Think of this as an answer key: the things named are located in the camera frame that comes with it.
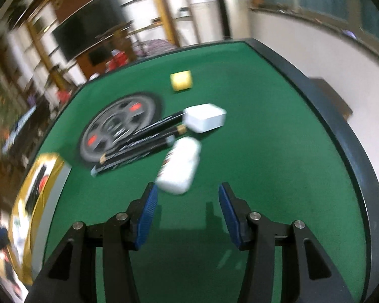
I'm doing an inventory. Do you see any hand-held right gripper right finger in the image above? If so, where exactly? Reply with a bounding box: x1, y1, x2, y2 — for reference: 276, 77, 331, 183
218, 182, 356, 303

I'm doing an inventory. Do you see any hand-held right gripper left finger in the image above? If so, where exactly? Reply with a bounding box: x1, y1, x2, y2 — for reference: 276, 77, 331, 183
25, 181, 160, 303

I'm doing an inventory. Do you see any white bottle red label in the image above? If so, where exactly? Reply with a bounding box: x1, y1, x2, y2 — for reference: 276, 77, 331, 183
155, 137, 202, 195

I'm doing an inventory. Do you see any black marker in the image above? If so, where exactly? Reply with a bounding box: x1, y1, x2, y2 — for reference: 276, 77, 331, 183
91, 135, 175, 177

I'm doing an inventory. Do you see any gold box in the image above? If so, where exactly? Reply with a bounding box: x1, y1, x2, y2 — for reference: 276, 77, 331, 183
6, 152, 73, 286

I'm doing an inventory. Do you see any round wheel-pattern table panel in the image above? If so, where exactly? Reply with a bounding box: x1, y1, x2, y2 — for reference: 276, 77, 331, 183
77, 92, 163, 168

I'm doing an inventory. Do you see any white square box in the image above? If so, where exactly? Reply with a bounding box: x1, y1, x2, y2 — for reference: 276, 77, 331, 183
182, 103, 227, 134

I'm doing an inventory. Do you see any small yellow box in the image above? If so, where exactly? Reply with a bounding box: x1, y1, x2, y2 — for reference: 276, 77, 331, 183
170, 70, 193, 91

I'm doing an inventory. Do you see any wooden stool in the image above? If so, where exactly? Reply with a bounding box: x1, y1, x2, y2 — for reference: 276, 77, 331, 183
310, 77, 353, 120

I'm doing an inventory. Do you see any red bag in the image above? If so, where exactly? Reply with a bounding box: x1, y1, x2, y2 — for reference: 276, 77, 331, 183
106, 50, 128, 70

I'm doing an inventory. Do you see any purple cloth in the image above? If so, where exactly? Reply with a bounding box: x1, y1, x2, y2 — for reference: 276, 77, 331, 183
136, 38, 177, 57

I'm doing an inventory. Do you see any wooden chair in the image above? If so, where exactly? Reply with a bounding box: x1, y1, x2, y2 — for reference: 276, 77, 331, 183
95, 20, 139, 67

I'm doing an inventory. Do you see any black television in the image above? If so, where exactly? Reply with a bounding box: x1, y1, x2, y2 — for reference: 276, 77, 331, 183
52, 0, 127, 62

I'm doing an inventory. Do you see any tower air conditioner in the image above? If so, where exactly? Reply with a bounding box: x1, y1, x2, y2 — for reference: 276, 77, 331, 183
180, 0, 232, 43

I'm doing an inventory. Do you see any wooden wall shelf unit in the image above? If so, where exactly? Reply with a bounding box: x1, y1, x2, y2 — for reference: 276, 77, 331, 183
0, 0, 203, 102

